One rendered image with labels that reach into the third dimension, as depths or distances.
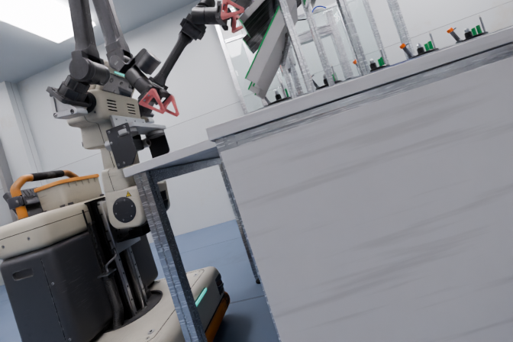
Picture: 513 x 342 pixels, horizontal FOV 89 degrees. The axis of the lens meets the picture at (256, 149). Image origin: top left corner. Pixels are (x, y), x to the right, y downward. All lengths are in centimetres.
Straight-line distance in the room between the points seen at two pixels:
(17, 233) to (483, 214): 141
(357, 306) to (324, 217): 20
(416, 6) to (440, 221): 361
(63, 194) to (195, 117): 271
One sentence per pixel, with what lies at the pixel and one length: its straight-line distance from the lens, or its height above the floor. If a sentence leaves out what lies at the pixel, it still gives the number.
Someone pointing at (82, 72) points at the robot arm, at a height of 121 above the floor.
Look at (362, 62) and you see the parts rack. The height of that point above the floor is 93.
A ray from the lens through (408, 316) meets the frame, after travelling 73.
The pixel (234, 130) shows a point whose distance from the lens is 57.
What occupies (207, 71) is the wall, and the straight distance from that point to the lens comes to 389.
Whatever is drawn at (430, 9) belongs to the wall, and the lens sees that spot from 416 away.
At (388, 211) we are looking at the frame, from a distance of 64.
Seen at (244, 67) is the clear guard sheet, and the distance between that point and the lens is 279.
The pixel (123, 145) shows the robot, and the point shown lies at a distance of 113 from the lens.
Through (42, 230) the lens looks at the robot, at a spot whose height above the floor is 75.
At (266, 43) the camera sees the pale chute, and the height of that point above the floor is 110.
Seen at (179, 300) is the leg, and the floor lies 40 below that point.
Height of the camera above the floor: 77
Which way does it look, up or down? 1 degrees up
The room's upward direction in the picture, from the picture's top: 18 degrees counter-clockwise
